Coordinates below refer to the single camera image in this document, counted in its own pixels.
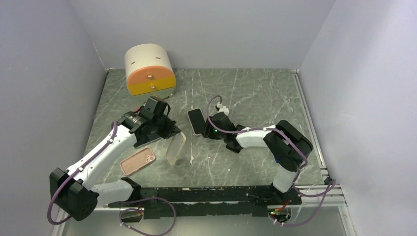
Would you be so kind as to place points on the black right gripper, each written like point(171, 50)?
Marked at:
point(208, 132)

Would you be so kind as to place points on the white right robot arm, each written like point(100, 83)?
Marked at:
point(288, 146)

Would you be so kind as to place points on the black phone front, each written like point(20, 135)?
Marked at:
point(197, 120)

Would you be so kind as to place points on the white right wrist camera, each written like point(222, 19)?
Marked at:
point(221, 108)

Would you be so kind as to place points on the aluminium frame rail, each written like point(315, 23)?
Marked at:
point(334, 198)

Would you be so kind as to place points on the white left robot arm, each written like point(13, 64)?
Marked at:
point(74, 189)

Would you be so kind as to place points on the black phone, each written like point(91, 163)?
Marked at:
point(144, 140)
point(197, 120)

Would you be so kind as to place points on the beige phone case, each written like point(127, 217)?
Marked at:
point(175, 147)

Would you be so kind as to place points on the pink phone case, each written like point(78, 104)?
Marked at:
point(137, 161)

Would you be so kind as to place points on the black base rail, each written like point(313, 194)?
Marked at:
point(255, 200)

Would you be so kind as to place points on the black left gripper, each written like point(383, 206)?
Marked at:
point(171, 129)

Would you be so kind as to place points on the cream round drawer box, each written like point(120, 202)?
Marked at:
point(149, 72)

